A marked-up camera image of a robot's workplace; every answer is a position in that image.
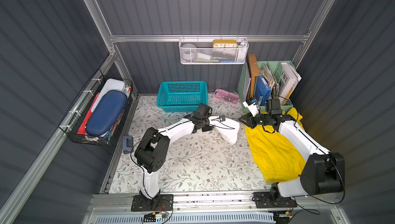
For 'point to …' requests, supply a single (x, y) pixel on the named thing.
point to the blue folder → (263, 90)
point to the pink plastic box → (229, 97)
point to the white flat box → (109, 85)
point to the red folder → (82, 129)
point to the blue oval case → (109, 109)
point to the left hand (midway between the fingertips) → (213, 120)
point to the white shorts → (228, 129)
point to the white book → (289, 79)
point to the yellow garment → (280, 159)
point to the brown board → (254, 72)
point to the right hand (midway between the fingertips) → (246, 116)
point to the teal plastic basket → (182, 96)
